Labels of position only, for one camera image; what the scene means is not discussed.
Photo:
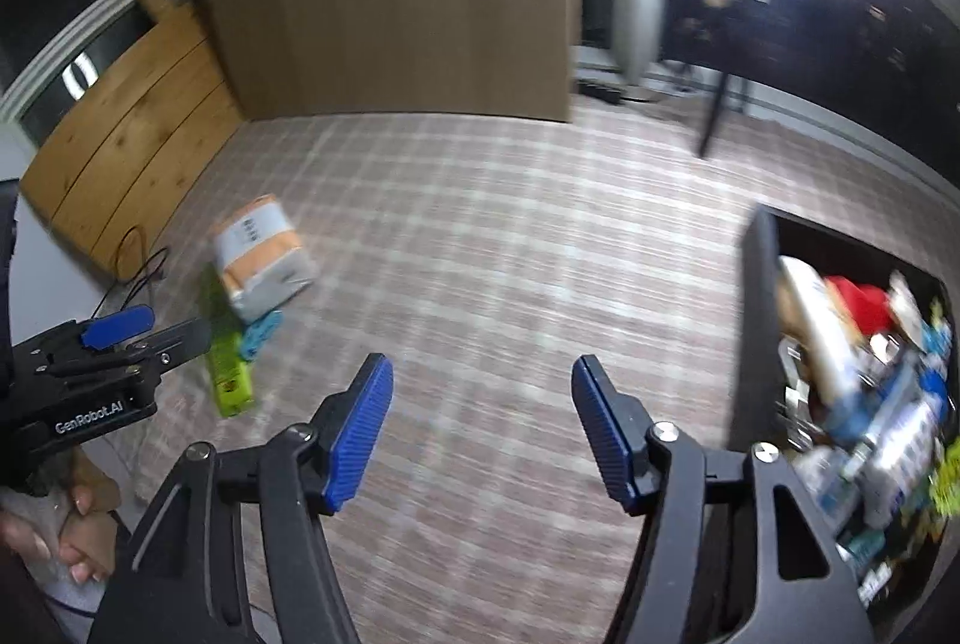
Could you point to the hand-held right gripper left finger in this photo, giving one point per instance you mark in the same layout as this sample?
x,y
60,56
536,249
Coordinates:
x,y
360,434

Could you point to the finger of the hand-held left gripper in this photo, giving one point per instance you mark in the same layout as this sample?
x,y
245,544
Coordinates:
x,y
116,325
180,337

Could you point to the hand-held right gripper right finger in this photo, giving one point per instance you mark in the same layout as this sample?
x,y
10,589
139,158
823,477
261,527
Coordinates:
x,y
600,434

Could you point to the yellow-green spray can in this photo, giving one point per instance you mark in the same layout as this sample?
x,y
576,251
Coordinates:
x,y
225,367

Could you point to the blue clothespin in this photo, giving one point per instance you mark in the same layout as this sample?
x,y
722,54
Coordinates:
x,y
259,335

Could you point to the orange white tissue pack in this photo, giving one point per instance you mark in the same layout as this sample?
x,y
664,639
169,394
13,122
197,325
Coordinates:
x,y
262,262

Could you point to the black container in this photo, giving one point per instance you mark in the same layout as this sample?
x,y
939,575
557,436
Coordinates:
x,y
757,329

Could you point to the person's left hand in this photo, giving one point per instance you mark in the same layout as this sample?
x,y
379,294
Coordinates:
x,y
90,531

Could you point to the pine wood board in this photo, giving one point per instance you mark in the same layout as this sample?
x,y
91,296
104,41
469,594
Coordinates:
x,y
127,142

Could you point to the pink plaid blanket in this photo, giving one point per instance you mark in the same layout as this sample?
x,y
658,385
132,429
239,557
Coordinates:
x,y
487,254

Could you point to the cream white bottle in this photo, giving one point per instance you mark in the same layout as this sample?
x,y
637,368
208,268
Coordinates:
x,y
817,329

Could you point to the red packet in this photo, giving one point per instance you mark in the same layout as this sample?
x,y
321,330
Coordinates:
x,y
862,303

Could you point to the blue white packet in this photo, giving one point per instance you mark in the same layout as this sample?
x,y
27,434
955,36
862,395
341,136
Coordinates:
x,y
900,456

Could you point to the black power strip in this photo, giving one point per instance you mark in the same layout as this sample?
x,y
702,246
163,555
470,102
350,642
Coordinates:
x,y
598,89

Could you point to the black light stand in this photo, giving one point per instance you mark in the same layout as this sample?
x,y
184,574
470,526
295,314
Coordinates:
x,y
716,104

